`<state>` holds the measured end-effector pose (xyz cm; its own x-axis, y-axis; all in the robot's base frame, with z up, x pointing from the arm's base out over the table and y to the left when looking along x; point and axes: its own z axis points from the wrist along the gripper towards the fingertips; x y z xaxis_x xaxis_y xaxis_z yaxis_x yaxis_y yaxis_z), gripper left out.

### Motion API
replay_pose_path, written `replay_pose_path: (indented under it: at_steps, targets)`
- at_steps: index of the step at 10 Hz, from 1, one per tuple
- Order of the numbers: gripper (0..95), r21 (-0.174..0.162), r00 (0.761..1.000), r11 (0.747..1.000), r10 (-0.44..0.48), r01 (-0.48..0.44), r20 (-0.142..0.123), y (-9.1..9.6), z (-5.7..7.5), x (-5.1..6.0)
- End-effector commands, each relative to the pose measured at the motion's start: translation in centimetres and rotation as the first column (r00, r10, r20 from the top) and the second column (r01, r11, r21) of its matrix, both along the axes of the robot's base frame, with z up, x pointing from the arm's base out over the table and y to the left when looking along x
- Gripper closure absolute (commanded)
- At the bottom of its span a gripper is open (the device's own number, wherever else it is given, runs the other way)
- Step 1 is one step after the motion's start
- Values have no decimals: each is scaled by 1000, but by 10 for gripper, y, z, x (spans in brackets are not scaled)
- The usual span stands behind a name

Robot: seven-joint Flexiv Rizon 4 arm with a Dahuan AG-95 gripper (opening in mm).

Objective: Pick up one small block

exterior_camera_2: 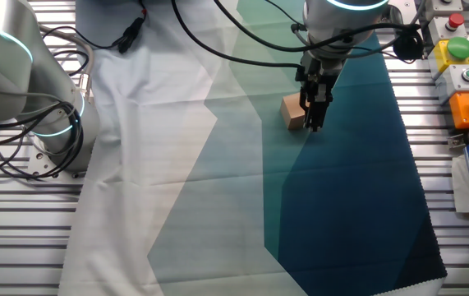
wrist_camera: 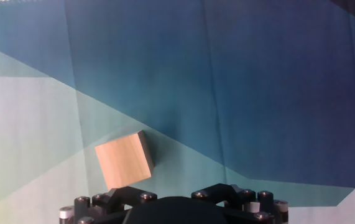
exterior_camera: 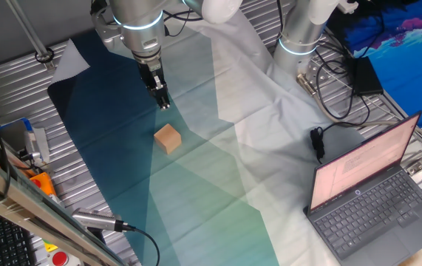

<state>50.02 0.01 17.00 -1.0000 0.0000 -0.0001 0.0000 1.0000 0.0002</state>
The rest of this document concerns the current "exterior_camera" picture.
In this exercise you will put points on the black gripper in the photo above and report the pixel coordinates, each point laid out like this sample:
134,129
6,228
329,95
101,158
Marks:
148,72

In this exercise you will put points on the small wooden block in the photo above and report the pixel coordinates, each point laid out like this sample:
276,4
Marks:
167,138

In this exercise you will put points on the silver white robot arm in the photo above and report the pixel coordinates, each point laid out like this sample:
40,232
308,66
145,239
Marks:
142,31

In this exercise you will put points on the blue green white cloth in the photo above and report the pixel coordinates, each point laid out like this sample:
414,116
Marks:
196,203

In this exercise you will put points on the grey blue device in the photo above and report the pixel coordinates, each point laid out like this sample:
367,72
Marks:
22,138

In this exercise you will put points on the orange emergency stop box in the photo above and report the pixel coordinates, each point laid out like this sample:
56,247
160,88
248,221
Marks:
44,183

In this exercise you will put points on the grey metal pole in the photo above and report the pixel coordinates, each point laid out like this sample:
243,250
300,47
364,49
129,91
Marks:
29,31

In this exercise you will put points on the black power adapter brick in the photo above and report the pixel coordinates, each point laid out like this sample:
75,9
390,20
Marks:
317,142

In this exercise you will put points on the red push button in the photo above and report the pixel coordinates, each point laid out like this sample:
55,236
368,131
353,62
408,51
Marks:
60,258

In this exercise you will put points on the flat black box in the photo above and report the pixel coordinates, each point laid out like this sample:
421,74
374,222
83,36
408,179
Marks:
367,77

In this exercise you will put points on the black keyboard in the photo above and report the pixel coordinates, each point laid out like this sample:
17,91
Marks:
0,240

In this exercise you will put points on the grey open laptop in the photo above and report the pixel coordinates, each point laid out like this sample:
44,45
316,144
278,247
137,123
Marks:
373,207

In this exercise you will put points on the blue pink poster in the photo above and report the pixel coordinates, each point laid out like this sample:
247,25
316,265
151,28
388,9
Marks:
410,63

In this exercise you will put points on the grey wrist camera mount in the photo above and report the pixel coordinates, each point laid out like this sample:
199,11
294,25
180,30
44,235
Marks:
105,31

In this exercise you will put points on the silver depth camera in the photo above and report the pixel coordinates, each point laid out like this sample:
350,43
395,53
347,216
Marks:
94,218

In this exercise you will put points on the aluminium frame beam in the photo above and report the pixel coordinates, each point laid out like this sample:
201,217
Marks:
29,207

